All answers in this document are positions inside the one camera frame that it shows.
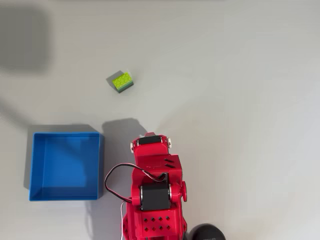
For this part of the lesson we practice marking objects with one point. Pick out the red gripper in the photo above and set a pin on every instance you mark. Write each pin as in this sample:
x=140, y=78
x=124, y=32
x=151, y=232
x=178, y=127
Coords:
x=150, y=150

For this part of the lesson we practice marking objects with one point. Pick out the green yellow block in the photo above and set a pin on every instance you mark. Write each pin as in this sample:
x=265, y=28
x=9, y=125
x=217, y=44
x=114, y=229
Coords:
x=122, y=80

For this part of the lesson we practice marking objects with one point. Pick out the red robot arm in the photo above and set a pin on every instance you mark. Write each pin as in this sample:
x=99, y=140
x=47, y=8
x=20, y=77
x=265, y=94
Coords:
x=160, y=225

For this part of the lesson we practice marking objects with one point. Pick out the blue square tray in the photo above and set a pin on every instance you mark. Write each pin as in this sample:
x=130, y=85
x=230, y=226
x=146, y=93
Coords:
x=65, y=165

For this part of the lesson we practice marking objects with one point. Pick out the black round object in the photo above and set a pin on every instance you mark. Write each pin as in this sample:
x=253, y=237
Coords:
x=207, y=232

